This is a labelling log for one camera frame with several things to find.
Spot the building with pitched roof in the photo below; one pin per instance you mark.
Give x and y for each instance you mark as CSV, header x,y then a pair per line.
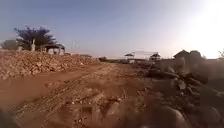
x,y
182,55

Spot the red dirt road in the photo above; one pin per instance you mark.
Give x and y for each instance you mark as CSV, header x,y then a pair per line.
x,y
83,87

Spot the pile of rocks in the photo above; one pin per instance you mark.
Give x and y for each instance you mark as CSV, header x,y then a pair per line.
x,y
186,87

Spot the grey wall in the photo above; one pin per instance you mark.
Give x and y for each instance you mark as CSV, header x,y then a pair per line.
x,y
213,68

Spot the shelter with dark roof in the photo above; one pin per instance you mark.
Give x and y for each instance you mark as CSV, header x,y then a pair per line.
x,y
129,55
155,56

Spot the dark broad tree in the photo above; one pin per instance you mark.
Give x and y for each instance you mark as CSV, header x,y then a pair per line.
x,y
35,36

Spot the heap of pale rubble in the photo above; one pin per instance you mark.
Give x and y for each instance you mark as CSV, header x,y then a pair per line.
x,y
33,63

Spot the small grey-green bush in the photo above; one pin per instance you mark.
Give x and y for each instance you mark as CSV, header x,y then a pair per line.
x,y
10,45

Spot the low building with dark roof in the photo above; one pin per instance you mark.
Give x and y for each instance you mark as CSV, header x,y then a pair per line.
x,y
53,48

